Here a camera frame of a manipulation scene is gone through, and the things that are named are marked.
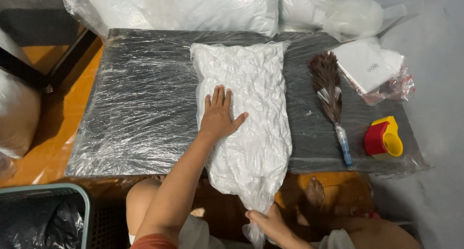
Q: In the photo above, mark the person's left hand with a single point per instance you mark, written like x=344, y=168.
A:
x=216, y=118

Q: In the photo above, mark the person's right hand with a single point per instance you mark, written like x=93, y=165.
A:
x=270, y=224

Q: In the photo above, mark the person's right fingers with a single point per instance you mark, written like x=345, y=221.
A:
x=254, y=217

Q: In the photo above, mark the clear bag of white cloth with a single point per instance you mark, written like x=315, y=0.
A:
x=246, y=133

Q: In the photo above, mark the person's right foot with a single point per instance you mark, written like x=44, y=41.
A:
x=314, y=194

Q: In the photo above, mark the person's red sleeve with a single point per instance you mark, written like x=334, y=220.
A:
x=154, y=242

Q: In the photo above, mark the person's left leg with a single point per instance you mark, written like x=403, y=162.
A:
x=139, y=202

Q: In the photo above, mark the person's leg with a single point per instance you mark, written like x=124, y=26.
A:
x=380, y=236
x=139, y=202

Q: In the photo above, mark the person's right leg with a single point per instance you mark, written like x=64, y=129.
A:
x=380, y=236

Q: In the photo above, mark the brown feather duster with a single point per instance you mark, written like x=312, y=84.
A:
x=328, y=93

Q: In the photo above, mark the red yellow tape dispenser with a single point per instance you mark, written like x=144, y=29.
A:
x=384, y=137

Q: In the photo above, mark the black table wrapped in plastic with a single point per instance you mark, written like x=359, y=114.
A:
x=145, y=107

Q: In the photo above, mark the teal plastic basket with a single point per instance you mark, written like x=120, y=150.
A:
x=85, y=212

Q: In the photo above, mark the stack of white packets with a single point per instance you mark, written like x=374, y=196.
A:
x=366, y=66

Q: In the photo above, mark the black plastic bag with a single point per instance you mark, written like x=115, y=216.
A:
x=40, y=223

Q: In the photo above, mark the large plastic bag of pillows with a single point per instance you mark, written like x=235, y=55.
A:
x=188, y=8

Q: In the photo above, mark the crumpled clear plastic bag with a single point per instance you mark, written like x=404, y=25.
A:
x=340, y=9

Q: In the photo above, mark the white stuffed sack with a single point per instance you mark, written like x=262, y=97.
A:
x=16, y=111

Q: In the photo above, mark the black metal frame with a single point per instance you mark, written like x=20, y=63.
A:
x=54, y=67

